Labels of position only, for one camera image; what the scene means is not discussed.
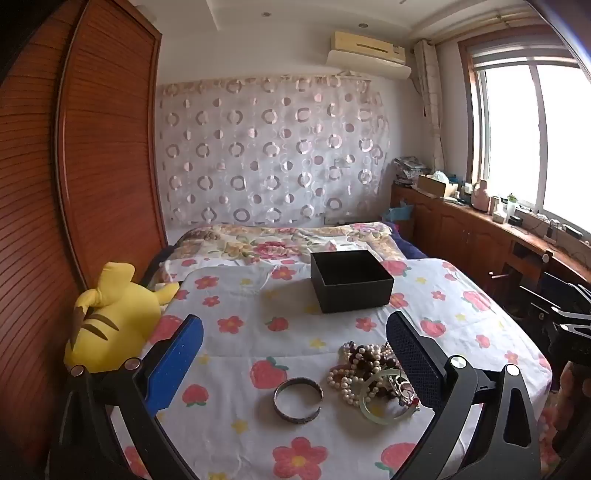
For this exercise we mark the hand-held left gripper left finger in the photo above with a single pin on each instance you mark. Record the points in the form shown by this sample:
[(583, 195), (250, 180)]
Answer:
[(175, 364)]

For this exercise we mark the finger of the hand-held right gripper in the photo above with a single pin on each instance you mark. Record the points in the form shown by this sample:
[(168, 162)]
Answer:
[(575, 318)]

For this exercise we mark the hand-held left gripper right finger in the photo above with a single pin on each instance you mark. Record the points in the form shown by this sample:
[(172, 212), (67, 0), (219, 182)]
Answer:
[(413, 364)]

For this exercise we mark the black jewelry box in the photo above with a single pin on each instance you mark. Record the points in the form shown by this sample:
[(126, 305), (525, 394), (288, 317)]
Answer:
[(355, 295)]

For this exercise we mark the green jade bangle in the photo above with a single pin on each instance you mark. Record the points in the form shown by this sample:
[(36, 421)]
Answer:
[(369, 413)]

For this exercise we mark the yellow plush toy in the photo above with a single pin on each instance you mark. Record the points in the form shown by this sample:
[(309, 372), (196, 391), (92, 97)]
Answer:
[(120, 314)]

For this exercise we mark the black power strip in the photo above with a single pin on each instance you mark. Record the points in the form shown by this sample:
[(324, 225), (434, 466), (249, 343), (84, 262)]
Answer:
[(571, 230)]

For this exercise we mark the white flower-print bedsheet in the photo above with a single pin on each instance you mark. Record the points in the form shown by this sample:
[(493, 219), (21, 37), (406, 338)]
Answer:
[(286, 350)]

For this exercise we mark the small black device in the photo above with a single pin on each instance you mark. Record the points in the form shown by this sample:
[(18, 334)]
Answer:
[(515, 220)]

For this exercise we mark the dark blue blanket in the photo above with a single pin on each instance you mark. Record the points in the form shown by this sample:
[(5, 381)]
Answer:
[(411, 249)]

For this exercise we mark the silver cuff bangle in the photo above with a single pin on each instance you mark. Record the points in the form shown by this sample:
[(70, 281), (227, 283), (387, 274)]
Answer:
[(298, 382)]

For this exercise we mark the white bottle with green cap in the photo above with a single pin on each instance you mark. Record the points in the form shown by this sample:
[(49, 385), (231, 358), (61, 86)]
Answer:
[(512, 210)]

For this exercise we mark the long wooden cabinet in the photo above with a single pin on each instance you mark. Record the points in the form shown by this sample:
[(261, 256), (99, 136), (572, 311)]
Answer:
[(457, 230)]

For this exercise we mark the floral quilt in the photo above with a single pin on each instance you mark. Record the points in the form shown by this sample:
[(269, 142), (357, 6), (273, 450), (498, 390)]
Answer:
[(258, 244)]

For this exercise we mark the blue bag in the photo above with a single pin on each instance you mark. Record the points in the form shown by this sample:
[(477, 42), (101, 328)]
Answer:
[(397, 213)]

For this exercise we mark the pink bottle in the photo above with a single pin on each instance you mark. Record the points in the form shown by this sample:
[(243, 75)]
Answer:
[(481, 198)]

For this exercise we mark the cardboard box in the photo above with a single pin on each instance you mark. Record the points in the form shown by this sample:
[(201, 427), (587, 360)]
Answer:
[(434, 187)]

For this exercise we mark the wood-framed window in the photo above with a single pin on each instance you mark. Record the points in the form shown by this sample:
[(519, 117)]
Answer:
[(508, 138)]

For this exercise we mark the stack of magazines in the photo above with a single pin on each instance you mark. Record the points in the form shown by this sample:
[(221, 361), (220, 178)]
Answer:
[(408, 170)]

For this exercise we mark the wooden slatted wardrobe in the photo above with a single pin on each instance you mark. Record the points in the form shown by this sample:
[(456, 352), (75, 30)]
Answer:
[(106, 138)]

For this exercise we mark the tied cream window curtain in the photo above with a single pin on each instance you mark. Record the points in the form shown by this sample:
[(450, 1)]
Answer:
[(431, 92)]

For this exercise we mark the white air conditioner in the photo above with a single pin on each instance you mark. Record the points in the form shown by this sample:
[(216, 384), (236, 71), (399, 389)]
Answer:
[(369, 64)]

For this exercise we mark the beige air conditioner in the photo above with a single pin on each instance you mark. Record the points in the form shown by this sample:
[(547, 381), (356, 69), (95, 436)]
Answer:
[(369, 44)]

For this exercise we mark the circle-patterned wall cloth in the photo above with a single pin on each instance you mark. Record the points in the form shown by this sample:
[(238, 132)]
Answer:
[(268, 152)]

